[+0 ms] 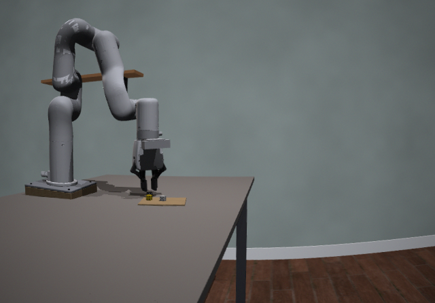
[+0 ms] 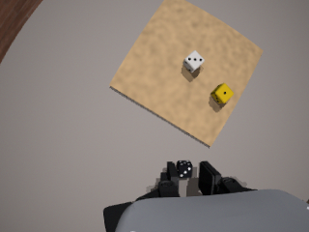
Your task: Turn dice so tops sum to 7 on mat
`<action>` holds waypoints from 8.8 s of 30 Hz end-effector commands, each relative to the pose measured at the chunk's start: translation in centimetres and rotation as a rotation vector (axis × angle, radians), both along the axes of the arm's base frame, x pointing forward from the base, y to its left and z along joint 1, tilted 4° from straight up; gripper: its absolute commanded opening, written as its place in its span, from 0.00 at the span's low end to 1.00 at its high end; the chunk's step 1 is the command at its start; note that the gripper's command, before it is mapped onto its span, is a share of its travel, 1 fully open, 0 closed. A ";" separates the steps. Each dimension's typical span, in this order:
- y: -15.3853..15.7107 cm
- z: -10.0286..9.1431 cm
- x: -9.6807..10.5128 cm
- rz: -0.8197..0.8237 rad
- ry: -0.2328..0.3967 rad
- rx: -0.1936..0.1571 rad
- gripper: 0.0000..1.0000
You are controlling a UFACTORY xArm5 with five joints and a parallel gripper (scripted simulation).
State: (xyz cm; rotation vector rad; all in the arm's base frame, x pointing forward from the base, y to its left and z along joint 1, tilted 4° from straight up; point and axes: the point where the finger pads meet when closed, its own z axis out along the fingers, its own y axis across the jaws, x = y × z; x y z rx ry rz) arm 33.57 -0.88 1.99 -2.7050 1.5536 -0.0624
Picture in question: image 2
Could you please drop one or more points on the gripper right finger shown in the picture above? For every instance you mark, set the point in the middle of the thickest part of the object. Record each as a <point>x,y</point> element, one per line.
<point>211,182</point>

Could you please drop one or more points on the yellow die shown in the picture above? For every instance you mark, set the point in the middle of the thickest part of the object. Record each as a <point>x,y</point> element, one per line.
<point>222,93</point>

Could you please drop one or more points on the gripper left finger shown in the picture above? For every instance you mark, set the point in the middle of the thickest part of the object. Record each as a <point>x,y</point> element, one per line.
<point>167,187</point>

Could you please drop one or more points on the tan square mat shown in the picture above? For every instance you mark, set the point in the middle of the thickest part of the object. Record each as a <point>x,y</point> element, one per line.
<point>154,75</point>

